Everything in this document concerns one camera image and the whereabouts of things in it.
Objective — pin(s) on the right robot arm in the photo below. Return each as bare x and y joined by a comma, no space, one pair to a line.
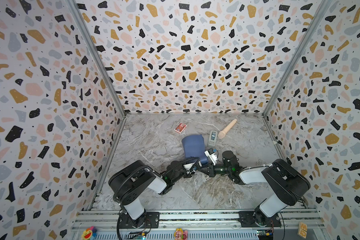
287,184

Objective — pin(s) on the blue wrapping paper sheet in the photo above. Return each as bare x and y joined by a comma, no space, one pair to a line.
194,147

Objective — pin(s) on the grey tape dispenser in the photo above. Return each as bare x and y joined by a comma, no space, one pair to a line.
212,140

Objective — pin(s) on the beige microphone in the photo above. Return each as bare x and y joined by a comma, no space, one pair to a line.
224,132

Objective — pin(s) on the aluminium corner post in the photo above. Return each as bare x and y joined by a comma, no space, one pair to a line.
322,9
72,5

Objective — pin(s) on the wooden letter block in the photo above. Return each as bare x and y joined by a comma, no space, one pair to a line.
302,230

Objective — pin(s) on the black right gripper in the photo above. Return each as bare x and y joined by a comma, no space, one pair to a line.
209,169

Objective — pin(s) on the colourful smiley toy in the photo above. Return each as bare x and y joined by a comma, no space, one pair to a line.
89,234

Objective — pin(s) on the red playing card box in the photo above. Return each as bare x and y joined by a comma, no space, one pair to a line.
180,128

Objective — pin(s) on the pink yellow figure toy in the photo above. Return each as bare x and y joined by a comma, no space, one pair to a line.
181,234

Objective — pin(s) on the aluminium left corner post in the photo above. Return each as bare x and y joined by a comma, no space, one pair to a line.
72,5

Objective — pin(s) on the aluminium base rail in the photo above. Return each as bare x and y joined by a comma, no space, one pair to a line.
200,224

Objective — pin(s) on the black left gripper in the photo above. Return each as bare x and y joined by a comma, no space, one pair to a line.
179,163

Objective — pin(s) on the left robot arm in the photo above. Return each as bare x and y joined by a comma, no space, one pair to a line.
129,183

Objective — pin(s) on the aluminium right corner post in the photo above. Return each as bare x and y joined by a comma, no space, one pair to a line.
322,9

